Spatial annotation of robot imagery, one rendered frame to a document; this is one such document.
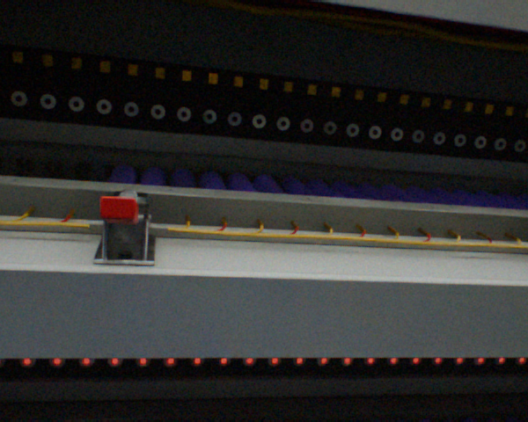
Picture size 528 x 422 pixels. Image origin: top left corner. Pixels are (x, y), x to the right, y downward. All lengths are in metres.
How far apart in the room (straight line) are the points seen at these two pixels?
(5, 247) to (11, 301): 0.03
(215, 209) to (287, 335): 0.08
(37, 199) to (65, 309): 0.07
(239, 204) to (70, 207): 0.09
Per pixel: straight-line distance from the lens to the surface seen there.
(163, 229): 0.29
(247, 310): 0.26
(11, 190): 0.30
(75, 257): 0.26
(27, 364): 0.43
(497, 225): 0.36
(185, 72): 0.42
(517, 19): 0.36
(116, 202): 0.19
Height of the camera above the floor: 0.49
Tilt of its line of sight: 5 degrees up
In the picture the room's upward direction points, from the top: 2 degrees clockwise
